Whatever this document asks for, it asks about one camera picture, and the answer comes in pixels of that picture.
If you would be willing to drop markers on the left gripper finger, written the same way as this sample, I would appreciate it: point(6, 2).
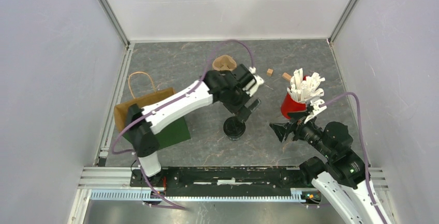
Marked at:
point(254, 105)
point(243, 115)

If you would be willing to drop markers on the black coffee cup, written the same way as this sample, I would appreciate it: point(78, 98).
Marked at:
point(234, 136)

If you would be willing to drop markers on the green mat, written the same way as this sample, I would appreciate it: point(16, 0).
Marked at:
point(174, 133)

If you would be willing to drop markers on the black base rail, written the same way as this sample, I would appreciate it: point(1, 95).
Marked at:
point(268, 181)

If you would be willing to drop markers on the black cup lid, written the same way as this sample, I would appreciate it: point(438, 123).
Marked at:
point(233, 125)

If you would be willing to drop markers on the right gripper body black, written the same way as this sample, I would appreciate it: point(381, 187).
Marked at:
point(308, 131)

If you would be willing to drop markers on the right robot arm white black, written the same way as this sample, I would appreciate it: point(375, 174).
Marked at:
point(344, 179)

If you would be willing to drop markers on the cardboard cup carrier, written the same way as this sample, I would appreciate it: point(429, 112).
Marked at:
point(224, 62)

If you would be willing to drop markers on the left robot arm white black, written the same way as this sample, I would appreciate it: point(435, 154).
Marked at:
point(201, 93)

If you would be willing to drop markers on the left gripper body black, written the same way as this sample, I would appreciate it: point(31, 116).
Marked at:
point(237, 100)

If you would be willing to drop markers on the white stirrer sticks bundle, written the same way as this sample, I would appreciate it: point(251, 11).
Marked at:
point(303, 88)

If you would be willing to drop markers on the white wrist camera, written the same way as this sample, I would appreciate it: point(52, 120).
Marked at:
point(317, 106)
point(255, 82)

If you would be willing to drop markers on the brown paper bag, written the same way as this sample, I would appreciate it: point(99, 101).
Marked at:
point(121, 110)

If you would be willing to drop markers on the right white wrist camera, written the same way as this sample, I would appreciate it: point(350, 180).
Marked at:
point(317, 106)

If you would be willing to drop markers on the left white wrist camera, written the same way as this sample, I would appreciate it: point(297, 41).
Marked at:
point(255, 82)

